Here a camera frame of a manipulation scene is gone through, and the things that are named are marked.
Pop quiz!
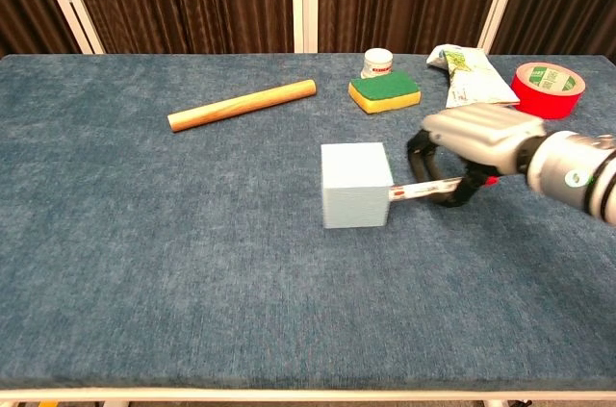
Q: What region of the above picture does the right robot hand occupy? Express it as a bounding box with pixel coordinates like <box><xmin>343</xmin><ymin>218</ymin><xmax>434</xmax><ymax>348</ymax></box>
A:
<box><xmin>406</xmin><ymin>103</ymin><xmax>548</xmax><ymax>209</ymax></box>

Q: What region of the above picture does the red marker pen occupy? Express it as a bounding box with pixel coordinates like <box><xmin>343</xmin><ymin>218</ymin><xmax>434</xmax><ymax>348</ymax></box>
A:
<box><xmin>388</xmin><ymin>175</ymin><xmax>500</xmax><ymax>202</ymax></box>

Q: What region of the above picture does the light blue cube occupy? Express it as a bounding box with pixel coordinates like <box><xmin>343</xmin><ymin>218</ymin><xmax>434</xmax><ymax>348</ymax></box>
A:
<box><xmin>321</xmin><ymin>141</ymin><xmax>395</xmax><ymax>230</ymax></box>

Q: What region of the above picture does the white snack bag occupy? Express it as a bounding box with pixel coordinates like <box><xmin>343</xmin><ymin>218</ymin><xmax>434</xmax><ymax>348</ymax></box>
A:
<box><xmin>425</xmin><ymin>44</ymin><xmax>522</xmax><ymax>110</ymax></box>

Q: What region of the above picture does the red tape roll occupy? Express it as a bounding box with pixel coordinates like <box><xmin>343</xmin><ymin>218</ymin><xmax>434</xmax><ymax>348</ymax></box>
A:
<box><xmin>509</xmin><ymin>62</ymin><xmax>587</xmax><ymax>120</ymax></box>

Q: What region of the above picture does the green and yellow sponge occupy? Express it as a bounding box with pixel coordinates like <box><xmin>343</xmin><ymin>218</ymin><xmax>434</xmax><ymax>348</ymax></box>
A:
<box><xmin>347</xmin><ymin>70</ymin><xmax>423</xmax><ymax>115</ymax></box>

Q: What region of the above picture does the small white jar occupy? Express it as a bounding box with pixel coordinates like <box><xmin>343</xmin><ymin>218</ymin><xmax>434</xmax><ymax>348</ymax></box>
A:
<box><xmin>360</xmin><ymin>47</ymin><xmax>394</xmax><ymax>81</ymax></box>

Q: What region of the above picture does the wooden rod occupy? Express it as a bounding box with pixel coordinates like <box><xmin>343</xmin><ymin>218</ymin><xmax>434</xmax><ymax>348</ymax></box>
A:
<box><xmin>167</xmin><ymin>79</ymin><xmax>318</xmax><ymax>133</ymax></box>

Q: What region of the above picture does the blue fabric table mat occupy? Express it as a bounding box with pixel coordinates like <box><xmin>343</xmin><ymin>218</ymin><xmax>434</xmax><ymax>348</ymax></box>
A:
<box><xmin>0</xmin><ymin>53</ymin><xmax>616</xmax><ymax>392</ymax></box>

